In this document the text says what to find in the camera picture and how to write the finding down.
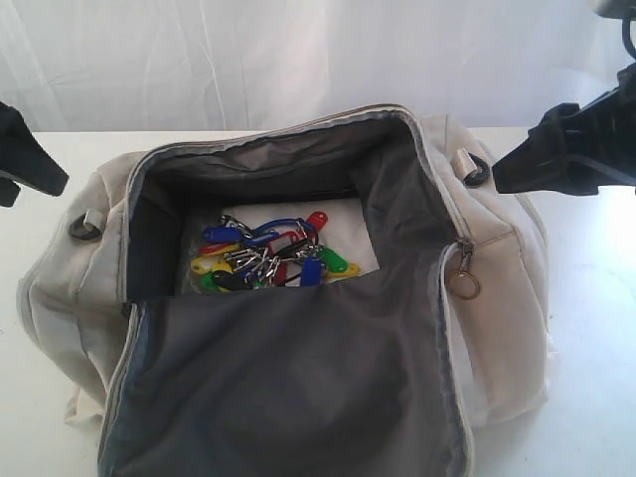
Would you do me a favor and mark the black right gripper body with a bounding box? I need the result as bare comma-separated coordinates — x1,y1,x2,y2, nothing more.
540,65,635,190

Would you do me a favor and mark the beige duffel bag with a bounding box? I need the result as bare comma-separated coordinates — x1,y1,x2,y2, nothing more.
18,104,550,476

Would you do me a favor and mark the bunch of colourful key tags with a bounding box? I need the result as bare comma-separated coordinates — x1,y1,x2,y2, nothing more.
185,211,361,293

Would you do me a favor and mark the white backdrop curtain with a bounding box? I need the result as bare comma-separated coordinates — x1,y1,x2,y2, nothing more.
1,1,630,131

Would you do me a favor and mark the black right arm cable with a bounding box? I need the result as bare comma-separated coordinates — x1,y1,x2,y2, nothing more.
615,0,636,61

